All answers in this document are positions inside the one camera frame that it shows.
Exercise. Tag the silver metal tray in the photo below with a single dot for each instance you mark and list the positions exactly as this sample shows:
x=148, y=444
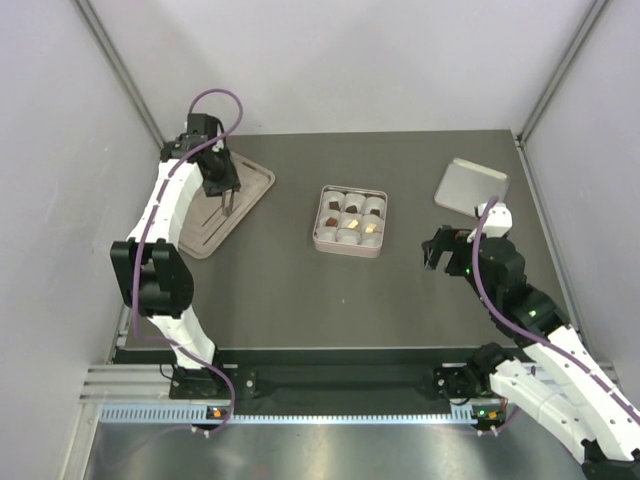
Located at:
x=205, y=227

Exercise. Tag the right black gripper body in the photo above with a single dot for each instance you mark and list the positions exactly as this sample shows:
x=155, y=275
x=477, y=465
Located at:
x=461, y=261

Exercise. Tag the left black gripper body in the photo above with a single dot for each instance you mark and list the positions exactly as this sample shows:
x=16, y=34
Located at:
x=224, y=177

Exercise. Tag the pink chocolate tin box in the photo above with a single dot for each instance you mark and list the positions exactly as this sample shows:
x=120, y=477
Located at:
x=350, y=221

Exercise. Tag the white slotted cable duct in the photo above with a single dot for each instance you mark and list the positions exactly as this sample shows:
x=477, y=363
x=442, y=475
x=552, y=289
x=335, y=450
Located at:
x=210, y=415

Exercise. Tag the metal tongs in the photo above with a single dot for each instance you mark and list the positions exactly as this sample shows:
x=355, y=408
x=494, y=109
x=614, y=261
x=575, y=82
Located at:
x=228, y=202

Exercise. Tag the silver tin lid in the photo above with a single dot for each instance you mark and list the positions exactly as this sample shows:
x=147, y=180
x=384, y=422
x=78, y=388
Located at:
x=466, y=184

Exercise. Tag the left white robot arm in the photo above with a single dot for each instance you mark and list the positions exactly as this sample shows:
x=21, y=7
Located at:
x=154, y=281

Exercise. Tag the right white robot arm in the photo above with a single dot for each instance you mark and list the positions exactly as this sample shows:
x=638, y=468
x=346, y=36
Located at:
x=585, y=411

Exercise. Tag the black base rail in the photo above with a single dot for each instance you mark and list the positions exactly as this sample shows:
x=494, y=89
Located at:
x=347, y=381

